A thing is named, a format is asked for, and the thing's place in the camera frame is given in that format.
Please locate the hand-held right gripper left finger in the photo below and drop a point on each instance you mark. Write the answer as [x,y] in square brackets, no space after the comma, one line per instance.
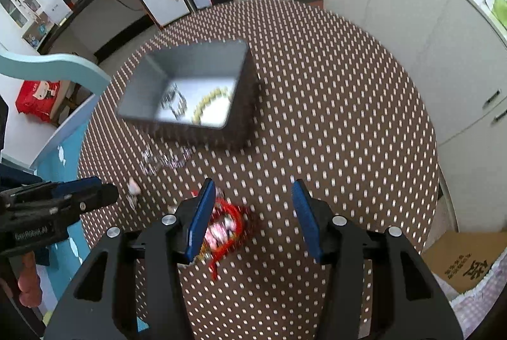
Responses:
[200,221]

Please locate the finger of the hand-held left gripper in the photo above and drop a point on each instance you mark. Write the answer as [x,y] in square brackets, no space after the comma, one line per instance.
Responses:
[77,186]
[107,194]

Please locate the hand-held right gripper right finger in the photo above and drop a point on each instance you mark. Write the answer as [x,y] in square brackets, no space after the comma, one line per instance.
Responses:
[307,221]

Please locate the small pink charm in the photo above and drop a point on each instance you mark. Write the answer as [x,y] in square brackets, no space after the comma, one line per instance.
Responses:
[134,188]

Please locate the grey metal tin box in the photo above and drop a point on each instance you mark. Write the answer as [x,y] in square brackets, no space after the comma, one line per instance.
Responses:
[198,58]

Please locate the person's left hand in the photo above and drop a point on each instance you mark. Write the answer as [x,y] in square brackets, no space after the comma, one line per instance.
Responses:
[29,284]

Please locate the teal quilted seat cushion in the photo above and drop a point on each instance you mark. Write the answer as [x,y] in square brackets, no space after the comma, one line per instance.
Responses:
[59,276]

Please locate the dark wooden stool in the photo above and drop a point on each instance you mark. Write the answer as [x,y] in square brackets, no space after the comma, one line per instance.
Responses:
[77,98]

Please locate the red printed bag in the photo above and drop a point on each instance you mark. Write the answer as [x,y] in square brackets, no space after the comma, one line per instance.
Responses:
[35,102]

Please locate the brown polka dot tablecloth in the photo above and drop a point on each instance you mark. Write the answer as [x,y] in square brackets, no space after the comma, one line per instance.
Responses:
[336,126]

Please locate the light blue wooden chair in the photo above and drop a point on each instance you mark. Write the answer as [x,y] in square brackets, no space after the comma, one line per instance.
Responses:
[79,66]

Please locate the brown cardboard box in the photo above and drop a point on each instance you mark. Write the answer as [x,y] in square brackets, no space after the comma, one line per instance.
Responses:
[455,256]

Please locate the black curved desk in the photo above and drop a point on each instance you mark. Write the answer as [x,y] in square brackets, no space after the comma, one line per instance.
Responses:
[103,19]

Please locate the white cardboard box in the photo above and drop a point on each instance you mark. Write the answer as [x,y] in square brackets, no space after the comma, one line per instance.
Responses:
[57,11]

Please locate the pink checkered cloth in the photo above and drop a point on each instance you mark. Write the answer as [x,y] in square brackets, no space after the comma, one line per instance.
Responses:
[475,304]

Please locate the white glass door cabinet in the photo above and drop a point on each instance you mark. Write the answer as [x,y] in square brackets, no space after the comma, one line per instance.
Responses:
[18,3]

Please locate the white floor cabinets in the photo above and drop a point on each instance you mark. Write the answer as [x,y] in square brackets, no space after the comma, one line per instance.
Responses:
[416,26]

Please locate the green paper packet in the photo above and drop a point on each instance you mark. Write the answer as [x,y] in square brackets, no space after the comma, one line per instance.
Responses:
[500,3]

